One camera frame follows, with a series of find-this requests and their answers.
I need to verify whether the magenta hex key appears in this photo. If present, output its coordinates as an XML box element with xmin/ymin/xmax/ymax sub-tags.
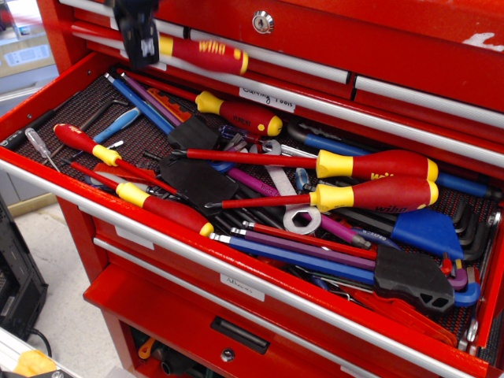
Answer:
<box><xmin>227</xmin><ymin>167</ymin><xmax>371</xmax><ymax>250</ymax></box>

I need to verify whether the orange hex key holder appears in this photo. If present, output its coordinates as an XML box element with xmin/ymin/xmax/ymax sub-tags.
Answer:
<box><xmin>147</xmin><ymin>87</ymin><xmax>192</xmax><ymax>122</ymax></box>

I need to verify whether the long red hex key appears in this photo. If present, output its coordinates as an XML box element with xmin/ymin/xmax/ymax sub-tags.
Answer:
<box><xmin>241</xmin><ymin>220</ymin><xmax>454</xmax><ymax>276</ymax></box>

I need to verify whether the long blue hex key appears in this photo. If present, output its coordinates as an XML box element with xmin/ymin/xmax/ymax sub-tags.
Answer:
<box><xmin>105</xmin><ymin>73</ymin><xmax>174</xmax><ymax>135</ymax></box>
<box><xmin>210</xmin><ymin>233</ymin><xmax>481</xmax><ymax>314</ymax></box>

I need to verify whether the black device on floor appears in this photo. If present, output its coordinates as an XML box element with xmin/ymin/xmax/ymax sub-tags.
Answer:
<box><xmin>1</xmin><ymin>202</ymin><xmax>48</xmax><ymax>340</ymax></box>

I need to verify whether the red yellow Wiha screwdriver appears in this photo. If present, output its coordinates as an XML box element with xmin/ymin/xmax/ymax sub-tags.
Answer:
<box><xmin>159</xmin><ymin>35</ymin><xmax>249</xmax><ymax>75</ymax></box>

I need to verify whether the blue hex key holder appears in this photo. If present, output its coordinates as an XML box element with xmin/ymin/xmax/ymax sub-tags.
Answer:
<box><xmin>391</xmin><ymin>209</ymin><xmax>464</xmax><ymax>260</ymax></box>

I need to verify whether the long purple hex key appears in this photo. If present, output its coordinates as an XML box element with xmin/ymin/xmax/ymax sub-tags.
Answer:
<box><xmin>229</xmin><ymin>226</ymin><xmax>469</xmax><ymax>291</ymax></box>

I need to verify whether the large red yellow screwdriver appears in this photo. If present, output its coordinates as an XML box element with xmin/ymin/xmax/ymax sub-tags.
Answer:
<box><xmin>205</xmin><ymin>176</ymin><xmax>439</xmax><ymax>213</ymax></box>
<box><xmin>171</xmin><ymin>149</ymin><xmax>439</xmax><ymax>181</ymax></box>

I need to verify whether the blue black L hex key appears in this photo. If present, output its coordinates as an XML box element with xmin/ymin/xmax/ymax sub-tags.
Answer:
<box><xmin>284</xmin><ymin>117</ymin><xmax>503</xmax><ymax>202</ymax></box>

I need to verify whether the black L hex key left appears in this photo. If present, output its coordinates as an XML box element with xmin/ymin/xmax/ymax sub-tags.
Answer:
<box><xmin>50</xmin><ymin>98</ymin><xmax>129</xmax><ymax>154</ymax></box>

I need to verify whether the red yellow screwdriver front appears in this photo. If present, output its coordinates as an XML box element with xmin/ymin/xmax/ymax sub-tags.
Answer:
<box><xmin>65</xmin><ymin>160</ymin><xmax>214</xmax><ymax>237</ymax></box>

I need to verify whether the red yellow screwdriver rear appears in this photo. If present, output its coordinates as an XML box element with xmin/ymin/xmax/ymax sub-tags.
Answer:
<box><xmin>120</xmin><ymin>70</ymin><xmax>284</xmax><ymax>137</ymax></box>

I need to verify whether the blue handled tool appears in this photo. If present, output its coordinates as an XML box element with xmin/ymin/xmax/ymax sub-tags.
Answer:
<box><xmin>93</xmin><ymin>107</ymin><xmax>142</xmax><ymax>144</ymax></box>

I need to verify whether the small red yellow screwdriver left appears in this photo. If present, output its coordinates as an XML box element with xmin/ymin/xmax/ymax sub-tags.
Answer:
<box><xmin>53</xmin><ymin>124</ymin><xmax>186</xmax><ymax>199</ymax></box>

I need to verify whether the clear handle tester screwdriver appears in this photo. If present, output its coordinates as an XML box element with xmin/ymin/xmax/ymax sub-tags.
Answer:
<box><xmin>24</xmin><ymin>128</ymin><xmax>60</xmax><ymax>172</ymax></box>

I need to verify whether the open red drawer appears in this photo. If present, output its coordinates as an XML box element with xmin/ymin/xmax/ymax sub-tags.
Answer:
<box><xmin>0</xmin><ymin>50</ymin><xmax>504</xmax><ymax>378</ymax></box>

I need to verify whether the long blue hex key rear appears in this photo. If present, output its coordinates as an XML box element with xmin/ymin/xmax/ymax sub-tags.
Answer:
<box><xmin>105</xmin><ymin>73</ymin><xmax>174</xmax><ymax>135</ymax></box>

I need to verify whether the red tool chest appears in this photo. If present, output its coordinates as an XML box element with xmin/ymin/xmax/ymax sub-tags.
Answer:
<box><xmin>1</xmin><ymin>1</ymin><xmax>503</xmax><ymax>377</ymax></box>

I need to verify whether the red plastic holder front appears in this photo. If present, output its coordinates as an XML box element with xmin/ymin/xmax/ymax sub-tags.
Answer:
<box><xmin>344</xmin><ymin>287</ymin><xmax>458</xmax><ymax>347</ymax></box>

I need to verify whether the large red yellow screwdriver upper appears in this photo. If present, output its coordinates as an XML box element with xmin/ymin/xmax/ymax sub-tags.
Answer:
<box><xmin>171</xmin><ymin>149</ymin><xmax>439</xmax><ymax>181</ymax></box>

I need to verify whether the silver chest lock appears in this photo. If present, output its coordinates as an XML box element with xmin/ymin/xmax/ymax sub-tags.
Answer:
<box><xmin>252</xmin><ymin>10</ymin><xmax>274</xmax><ymax>35</ymax></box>

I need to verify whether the black hex key holder right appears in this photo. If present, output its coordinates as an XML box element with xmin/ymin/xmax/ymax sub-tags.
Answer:
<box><xmin>374</xmin><ymin>246</ymin><xmax>454</xmax><ymax>315</ymax></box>

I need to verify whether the large red yellow screwdriver lower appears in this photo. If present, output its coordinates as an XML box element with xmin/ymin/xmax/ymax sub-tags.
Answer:
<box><xmin>205</xmin><ymin>176</ymin><xmax>439</xmax><ymax>213</ymax></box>

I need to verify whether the black hex key holder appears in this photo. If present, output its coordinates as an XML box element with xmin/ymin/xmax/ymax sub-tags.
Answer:
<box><xmin>374</xmin><ymin>246</ymin><xmax>454</xmax><ymax>315</ymax></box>
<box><xmin>159</xmin><ymin>156</ymin><xmax>239</xmax><ymax>217</ymax></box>

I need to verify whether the white cutting tools label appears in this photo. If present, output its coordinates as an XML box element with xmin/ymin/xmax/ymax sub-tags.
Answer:
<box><xmin>239</xmin><ymin>87</ymin><xmax>296</xmax><ymax>113</ymax></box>

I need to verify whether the black hex key holder centre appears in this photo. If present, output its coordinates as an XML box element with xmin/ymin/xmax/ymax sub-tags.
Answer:
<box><xmin>159</xmin><ymin>156</ymin><xmax>239</xmax><ymax>217</ymax></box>

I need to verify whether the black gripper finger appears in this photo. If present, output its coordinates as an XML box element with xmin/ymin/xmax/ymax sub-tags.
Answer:
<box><xmin>113</xmin><ymin>0</ymin><xmax>160</xmax><ymax>69</ymax></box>

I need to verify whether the silver flat wrench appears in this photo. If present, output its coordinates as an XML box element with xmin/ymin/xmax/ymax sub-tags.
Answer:
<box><xmin>249</xmin><ymin>139</ymin><xmax>322</xmax><ymax>236</ymax></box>

